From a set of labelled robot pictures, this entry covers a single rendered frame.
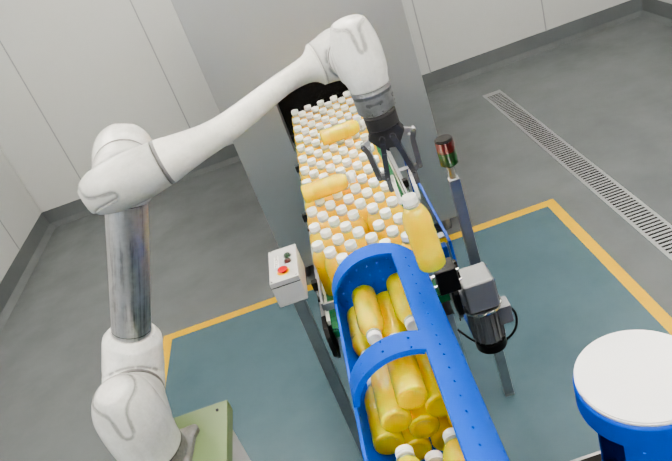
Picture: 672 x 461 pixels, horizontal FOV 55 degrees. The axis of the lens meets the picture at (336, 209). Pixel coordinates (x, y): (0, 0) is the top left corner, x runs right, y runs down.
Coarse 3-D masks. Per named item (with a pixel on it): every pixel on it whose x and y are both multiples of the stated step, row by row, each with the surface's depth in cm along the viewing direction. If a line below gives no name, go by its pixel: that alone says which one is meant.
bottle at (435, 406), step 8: (424, 360) 149; (424, 368) 147; (424, 376) 145; (432, 376) 144; (432, 384) 142; (432, 392) 140; (440, 392) 139; (432, 400) 139; (440, 400) 140; (432, 408) 141; (440, 408) 141; (440, 416) 142
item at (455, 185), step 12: (456, 180) 225; (456, 192) 227; (456, 204) 230; (468, 216) 232; (468, 228) 235; (468, 240) 237; (468, 252) 240; (504, 360) 267; (504, 372) 270; (504, 384) 273
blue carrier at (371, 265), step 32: (352, 256) 181; (384, 256) 184; (352, 288) 188; (384, 288) 189; (416, 288) 164; (416, 320) 150; (352, 352) 174; (384, 352) 143; (416, 352) 142; (448, 352) 143; (352, 384) 148; (448, 384) 132; (480, 416) 128; (480, 448) 118
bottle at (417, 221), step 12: (420, 204) 153; (408, 216) 152; (420, 216) 151; (408, 228) 153; (420, 228) 152; (432, 228) 154; (420, 240) 153; (432, 240) 154; (420, 252) 155; (432, 252) 155; (420, 264) 158; (432, 264) 156; (444, 264) 158
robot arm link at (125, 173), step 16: (112, 144) 135; (128, 144) 134; (144, 144) 131; (96, 160) 133; (112, 160) 130; (128, 160) 129; (144, 160) 129; (96, 176) 129; (112, 176) 128; (128, 176) 128; (144, 176) 128; (160, 176) 130; (80, 192) 130; (96, 192) 128; (112, 192) 128; (128, 192) 129; (144, 192) 130; (160, 192) 134; (96, 208) 130; (112, 208) 131; (128, 208) 133
